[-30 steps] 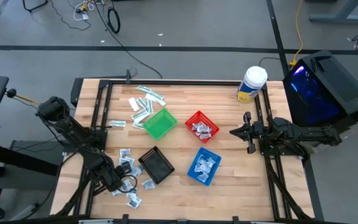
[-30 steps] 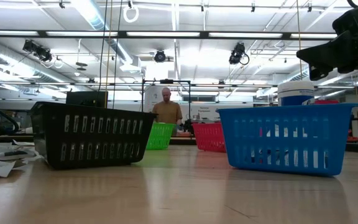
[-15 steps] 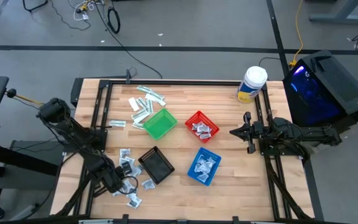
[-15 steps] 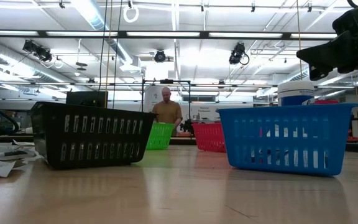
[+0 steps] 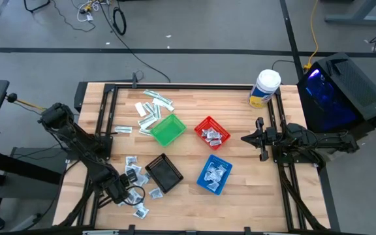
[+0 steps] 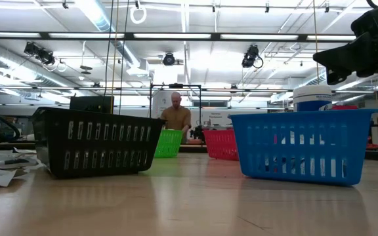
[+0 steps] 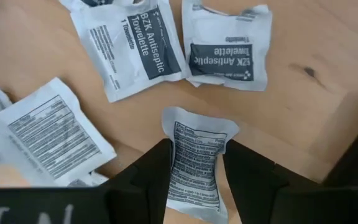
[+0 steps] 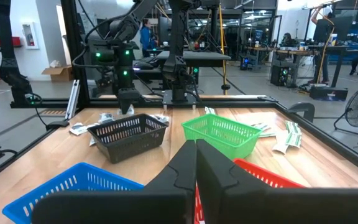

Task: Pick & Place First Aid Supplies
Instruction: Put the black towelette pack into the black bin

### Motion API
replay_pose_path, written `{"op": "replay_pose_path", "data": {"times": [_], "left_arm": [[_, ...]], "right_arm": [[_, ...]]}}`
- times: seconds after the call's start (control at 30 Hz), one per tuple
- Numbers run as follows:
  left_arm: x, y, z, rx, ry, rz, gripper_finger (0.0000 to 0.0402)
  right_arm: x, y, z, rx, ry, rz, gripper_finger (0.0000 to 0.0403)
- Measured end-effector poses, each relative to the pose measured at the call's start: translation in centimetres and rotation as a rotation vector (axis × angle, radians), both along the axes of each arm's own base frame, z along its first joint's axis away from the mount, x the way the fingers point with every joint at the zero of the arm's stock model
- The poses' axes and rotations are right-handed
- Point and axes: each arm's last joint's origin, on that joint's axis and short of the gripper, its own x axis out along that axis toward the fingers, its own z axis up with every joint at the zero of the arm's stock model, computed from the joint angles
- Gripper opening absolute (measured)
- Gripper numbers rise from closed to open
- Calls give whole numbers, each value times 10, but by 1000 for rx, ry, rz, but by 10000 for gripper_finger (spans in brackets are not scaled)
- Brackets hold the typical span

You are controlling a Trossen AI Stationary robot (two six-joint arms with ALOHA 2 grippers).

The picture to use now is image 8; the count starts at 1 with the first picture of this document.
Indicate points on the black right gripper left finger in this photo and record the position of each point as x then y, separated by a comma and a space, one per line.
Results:
120, 205

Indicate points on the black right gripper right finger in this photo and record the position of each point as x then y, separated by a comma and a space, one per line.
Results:
275, 205

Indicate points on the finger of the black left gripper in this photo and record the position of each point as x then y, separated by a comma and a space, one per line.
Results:
125, 105

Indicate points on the black white square packet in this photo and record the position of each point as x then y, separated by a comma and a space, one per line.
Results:
130, 110
78, 128
92, 141
106, 117
160, 119

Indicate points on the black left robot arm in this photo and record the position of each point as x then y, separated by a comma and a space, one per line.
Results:
179, 62

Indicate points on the red plastic basket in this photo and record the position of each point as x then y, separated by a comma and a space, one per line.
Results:
259, 174

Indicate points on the black plastic basket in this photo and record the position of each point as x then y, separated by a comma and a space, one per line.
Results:
126, 146

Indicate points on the silver aluminium bar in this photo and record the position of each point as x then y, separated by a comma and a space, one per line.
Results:
73, 99

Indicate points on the blue plastic basket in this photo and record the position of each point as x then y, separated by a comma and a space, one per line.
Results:
73, 177

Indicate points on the green white long packet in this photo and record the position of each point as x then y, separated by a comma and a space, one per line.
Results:
294, 140
210, 110
292, 127
267, 135
261, 126

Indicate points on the cardboard box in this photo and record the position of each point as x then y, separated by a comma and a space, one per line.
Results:
59, 74

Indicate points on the black desk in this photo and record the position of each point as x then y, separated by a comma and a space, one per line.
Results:
194, 57

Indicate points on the green plastic basket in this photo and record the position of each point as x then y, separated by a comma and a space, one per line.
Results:
222, 140

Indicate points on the black computer tower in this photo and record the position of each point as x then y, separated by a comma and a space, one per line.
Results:
245, 63
281, 73

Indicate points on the black floor box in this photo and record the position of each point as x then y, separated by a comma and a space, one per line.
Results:
328, 93

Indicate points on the red storage bin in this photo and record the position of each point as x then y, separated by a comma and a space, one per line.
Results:
3, 41

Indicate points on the long wooden table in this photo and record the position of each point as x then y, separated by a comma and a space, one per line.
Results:
291, 49

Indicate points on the black aluminium rig frame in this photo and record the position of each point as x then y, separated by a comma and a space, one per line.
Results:
77, 62

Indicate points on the black frame clamp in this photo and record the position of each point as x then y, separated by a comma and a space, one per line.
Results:
303, 109

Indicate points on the white wall cabinet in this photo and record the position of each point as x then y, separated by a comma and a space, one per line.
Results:
30, 35

